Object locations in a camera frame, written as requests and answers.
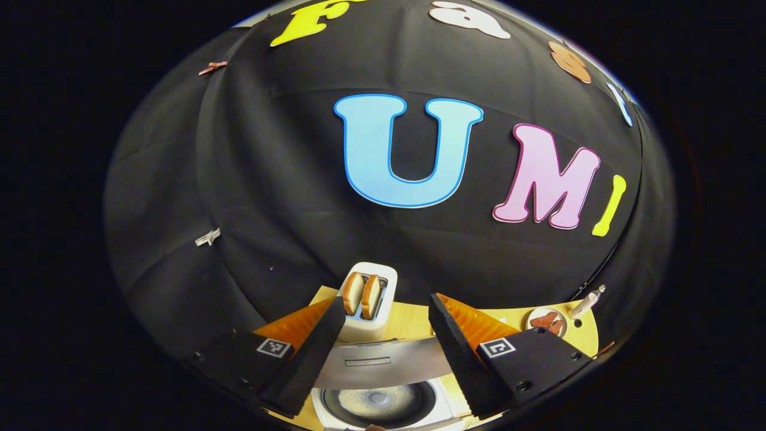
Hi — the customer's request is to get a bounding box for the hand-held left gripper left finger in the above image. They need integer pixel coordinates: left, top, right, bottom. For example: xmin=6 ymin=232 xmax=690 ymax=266
xmin=186 ymin=296 xmax=346 ymax=418

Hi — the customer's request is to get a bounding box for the white toaster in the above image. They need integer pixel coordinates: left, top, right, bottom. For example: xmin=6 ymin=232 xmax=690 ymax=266
xmin=337 ymin=262 xmax=398 ymax=343

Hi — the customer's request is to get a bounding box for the white round plate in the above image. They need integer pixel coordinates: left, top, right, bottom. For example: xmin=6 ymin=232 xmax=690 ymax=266
xmin=525 ymin=306 xmax=567 ymax=338

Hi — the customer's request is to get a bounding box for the white rice cooker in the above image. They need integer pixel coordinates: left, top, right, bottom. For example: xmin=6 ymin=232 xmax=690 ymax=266
xmin=310 ymin=335 xmax=479 ymax=431

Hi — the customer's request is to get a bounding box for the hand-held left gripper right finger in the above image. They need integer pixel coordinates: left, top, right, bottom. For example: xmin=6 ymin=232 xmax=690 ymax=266
xmin=428 ymin=293 xmax=594 ymax=420

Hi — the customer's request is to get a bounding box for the toasted bread slice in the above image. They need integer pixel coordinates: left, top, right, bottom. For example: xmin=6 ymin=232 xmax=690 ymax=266
xmin=342 ymin=271 xmax=365 ymax=316
xmin=360 ymin=274 xmax=382 ymax=321

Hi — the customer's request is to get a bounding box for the clear bottle with pink label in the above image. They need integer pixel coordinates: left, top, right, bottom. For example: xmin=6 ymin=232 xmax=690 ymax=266
xmin=569 ymin=284 xmax=606 ymax=320

